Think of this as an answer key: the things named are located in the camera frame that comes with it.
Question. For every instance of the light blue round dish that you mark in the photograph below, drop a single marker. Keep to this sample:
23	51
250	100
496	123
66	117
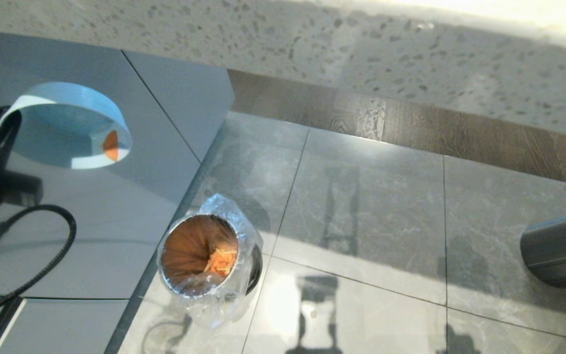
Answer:
74	101

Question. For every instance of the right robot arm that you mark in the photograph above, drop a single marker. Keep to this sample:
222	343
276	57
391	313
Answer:
563	248

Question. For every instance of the round metal trash bin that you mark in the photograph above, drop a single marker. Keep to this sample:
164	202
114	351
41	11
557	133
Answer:
192	248

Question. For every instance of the orange scraps pile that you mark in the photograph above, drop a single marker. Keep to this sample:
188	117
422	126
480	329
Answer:
221	262

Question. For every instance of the trash bin with plastic liner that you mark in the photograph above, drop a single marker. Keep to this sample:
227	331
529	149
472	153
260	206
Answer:
243	231

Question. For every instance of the orange food scrap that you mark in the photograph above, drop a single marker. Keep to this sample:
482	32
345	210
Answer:
111	146

